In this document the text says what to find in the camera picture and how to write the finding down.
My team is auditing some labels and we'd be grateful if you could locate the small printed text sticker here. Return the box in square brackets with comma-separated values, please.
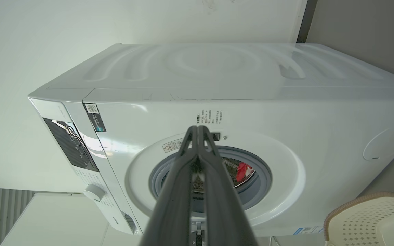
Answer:
[196, 109, 223, 125]

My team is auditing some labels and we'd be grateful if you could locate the grey warning label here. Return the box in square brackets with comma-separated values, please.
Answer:
[162, 138, 184, 153]

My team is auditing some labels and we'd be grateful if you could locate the blue white energy label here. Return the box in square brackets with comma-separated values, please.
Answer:
[293, 225, 324, 235]

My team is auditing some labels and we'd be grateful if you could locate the round white filter cover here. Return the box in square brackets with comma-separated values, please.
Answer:
[363, 123, 394, 161]

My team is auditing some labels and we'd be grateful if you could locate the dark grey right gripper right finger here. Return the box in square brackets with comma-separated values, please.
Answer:
[197, 125, 259, 246]

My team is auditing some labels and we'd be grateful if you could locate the white front-load washing machine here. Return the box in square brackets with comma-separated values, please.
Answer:
[28, 43, 394, 238]

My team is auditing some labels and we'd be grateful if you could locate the beige perforated laundry basket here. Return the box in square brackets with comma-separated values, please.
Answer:
[324, 192, 394, 246]

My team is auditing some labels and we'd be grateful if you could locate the red garment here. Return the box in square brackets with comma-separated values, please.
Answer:
[235, 162, 254, 182]

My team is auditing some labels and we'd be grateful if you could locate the dark QR code sticker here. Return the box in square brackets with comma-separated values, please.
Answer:
[84, 103, 107, 133]

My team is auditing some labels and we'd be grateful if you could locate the stainless steel washing machine drum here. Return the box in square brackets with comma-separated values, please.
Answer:
[163, 156, 256, 193]

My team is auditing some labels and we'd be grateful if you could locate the black glossy display panel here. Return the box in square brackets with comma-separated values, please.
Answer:
[43, 118, 99, 172]

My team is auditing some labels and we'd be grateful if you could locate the white round control knob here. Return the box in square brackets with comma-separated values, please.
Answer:
[83, 184, 106, 202]

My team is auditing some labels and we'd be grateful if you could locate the grey rubber door gasket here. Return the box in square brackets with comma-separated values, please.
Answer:
[149, 146, 273, 213]

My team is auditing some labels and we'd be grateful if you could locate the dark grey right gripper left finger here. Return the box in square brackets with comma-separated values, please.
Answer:
[139, 125, 199, 246]

